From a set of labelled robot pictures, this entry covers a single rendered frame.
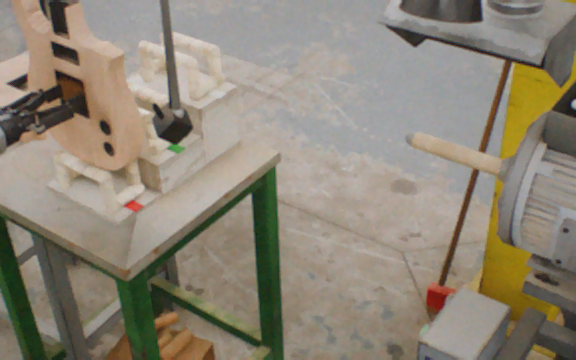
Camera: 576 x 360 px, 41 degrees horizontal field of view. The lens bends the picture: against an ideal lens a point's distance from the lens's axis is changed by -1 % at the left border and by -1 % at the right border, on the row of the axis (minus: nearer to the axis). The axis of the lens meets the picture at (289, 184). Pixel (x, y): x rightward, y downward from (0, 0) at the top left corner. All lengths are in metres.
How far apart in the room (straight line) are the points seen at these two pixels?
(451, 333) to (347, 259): 1.85
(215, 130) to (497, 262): 1.21
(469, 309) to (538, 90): 1.16
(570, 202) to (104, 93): 0.98
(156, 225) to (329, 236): 1.49
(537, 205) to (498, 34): 0.29
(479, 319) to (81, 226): 0.98
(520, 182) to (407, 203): 2.13
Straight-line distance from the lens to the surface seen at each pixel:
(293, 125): 3.98
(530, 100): 2.44
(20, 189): 2.09
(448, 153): 1.50
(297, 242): 3.23
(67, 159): 1.94
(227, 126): 2.06
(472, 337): 1.33
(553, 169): 1.34
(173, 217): 1.88
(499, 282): 2.86
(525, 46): 1.33
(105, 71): 1.70
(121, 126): 1.75
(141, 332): 1.91
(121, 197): 1.90
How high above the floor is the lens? 2.07
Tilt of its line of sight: 36 degrees down
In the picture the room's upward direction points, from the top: 2 degrees counter-clockwise
